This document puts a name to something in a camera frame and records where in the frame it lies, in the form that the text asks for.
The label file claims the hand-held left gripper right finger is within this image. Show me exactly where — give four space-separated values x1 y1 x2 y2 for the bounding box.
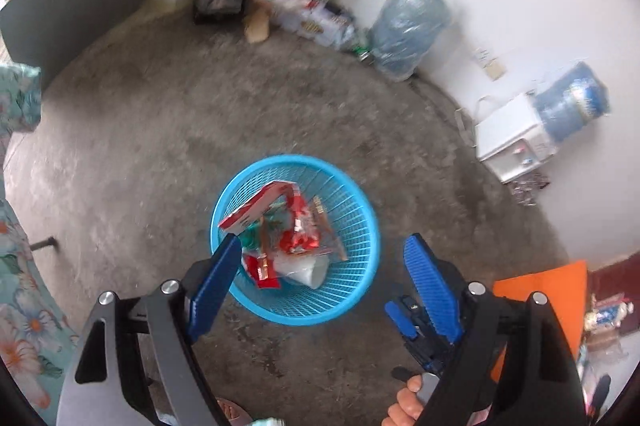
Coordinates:
404 233 598 426

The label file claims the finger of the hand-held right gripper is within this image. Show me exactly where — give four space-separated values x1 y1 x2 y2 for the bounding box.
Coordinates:
385 298 418 339

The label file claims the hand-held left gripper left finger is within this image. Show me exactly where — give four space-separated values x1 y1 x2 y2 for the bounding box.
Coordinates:
55 236 243 426

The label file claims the blue plastic mesh basket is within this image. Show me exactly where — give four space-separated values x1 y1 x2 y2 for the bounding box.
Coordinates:
210 154 381 326

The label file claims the red and white carton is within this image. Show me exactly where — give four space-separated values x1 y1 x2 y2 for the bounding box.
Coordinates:
218 181 301 234

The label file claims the red plastic wrapper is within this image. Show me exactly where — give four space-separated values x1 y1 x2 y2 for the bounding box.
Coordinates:
277 201 321 254

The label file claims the person's right hand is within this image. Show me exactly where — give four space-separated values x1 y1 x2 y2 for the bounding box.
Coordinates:
381 376 436 426

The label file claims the small red packet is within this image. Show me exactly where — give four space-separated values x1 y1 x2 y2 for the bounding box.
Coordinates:
242 253 281 289

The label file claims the white paper cup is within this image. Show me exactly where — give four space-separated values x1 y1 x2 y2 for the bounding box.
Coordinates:
280 253 331 289

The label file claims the clear wrapper with orange strip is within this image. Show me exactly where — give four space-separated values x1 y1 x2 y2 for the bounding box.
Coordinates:
310 196 348 262

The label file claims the person's foot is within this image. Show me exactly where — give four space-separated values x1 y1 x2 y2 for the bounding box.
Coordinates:
217 398 256 426

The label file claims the orange plastic board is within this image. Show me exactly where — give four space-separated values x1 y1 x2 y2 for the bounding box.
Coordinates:
490 260 588 382

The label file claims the white water dispenser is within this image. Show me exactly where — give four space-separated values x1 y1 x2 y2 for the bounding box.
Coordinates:
475 93 558 184

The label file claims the floral quilted blanket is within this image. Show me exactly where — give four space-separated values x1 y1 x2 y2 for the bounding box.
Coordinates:
0 63 81 426

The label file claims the wrapped blue water jug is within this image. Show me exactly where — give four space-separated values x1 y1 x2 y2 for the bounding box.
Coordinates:
532 61 611 142

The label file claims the large blue water jug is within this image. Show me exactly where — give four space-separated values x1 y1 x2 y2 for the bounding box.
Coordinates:
370 0 453 82

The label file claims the cardboard piece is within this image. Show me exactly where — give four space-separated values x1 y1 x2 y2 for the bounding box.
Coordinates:
243 6 271 43

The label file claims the black box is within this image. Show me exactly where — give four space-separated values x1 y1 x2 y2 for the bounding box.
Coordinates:
192 0 248 24

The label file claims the white power cable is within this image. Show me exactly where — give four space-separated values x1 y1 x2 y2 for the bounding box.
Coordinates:
455 96 501 142

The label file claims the wall socket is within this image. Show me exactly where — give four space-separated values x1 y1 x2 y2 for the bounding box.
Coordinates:
472 48 506 79

